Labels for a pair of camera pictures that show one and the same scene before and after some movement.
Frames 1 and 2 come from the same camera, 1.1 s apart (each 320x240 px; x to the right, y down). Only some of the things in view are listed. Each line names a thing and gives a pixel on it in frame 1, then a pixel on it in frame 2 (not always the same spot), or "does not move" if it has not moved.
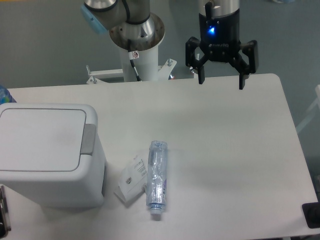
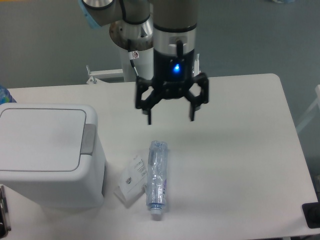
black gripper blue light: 220,40 to 172,76
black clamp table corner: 311,212 does not move
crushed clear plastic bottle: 156,176 does not move
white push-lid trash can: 51,155 does not move
